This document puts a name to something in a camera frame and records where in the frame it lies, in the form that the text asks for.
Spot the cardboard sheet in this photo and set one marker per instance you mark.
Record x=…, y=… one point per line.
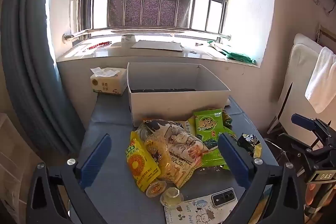
x=157, y=46

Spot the blue curtain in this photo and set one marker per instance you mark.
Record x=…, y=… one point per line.
x=29, y=56

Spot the orange jelly cup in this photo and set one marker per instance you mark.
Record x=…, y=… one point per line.
x=156, y=188

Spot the pale yellow jelly cup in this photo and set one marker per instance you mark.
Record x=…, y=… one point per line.
x=172, y=196

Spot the white cardboard box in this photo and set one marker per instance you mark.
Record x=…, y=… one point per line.
x=178, y=103

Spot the black yellow snack packet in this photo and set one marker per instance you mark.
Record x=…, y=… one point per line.
x=249, y=142

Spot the red beaded stick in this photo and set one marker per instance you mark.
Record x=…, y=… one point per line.
x=99, y=44

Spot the large green seaweed packet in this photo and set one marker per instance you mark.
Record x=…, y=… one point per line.
x=212, y=154

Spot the smartphone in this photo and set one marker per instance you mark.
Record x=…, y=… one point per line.
x=223, y=196

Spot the green plastic packet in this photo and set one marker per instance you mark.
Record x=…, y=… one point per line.
x=239, y=56

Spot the marble window sill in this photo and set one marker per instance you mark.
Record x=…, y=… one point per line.
x=118, y=52

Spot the clear tape roll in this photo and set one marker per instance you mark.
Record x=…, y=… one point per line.
x=127, y=38

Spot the long cartoon print snack bag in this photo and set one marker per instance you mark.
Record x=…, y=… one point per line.
x=178, y=158

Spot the tissue pack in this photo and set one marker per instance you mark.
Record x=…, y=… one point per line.
x=107, y=81

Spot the cartoon print white mat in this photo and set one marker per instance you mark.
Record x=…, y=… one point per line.
x=191, y=212

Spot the white towel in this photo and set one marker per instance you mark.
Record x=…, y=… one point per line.
x=321, y=79

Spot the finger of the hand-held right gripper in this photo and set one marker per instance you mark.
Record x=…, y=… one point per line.
x=302, y=120
x=291, y=148

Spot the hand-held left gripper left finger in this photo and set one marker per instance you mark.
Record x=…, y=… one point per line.
x=95, y=158

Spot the person's right hand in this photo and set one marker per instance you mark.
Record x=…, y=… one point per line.
x=313, y=193

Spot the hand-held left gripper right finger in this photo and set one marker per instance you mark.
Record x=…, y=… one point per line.
x=233, y=158

